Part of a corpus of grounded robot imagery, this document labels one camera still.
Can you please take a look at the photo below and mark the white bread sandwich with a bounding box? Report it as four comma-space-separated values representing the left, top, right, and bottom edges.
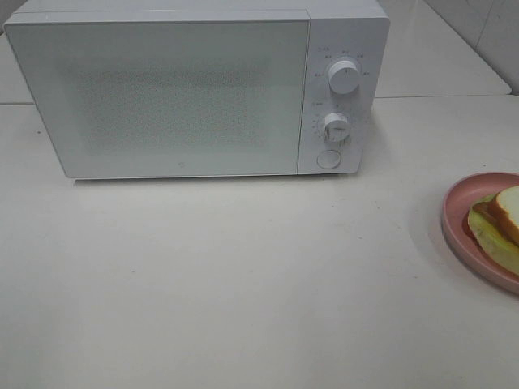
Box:
467, 186, 518, 276

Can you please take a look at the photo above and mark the pink round plate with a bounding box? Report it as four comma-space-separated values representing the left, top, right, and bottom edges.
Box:
441, 172, 518, 295

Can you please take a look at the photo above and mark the upper white power knob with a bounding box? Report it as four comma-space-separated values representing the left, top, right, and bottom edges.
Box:
327, 58, 361, 95

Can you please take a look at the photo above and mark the white microwave oven body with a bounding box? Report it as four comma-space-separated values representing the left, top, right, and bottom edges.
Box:
3, 1, 390, 179

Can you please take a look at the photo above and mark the round door release button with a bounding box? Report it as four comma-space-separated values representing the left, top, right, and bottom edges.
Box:
316, 150, 341, 169

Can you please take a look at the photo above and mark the white microwave door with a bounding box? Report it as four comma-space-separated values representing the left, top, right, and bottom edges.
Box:
5, 10, 310, 179

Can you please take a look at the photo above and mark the lower white timer knob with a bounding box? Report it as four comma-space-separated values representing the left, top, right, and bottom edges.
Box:
323, 113, 352, 143

